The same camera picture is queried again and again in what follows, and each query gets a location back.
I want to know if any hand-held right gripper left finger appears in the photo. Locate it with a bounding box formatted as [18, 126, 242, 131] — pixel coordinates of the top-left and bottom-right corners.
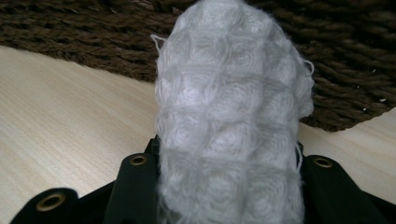
[146, 134, 163, 157]

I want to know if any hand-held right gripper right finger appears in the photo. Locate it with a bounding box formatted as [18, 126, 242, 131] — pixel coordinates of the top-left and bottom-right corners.
[294, 141, 306, 162]

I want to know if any white knitted cloth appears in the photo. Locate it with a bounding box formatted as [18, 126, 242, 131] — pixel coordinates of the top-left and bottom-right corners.
[150, 0, 316, 224]

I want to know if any brown woven basket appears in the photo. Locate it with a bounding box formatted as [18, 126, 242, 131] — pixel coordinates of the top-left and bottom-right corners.
[0, 0, 396, 133]

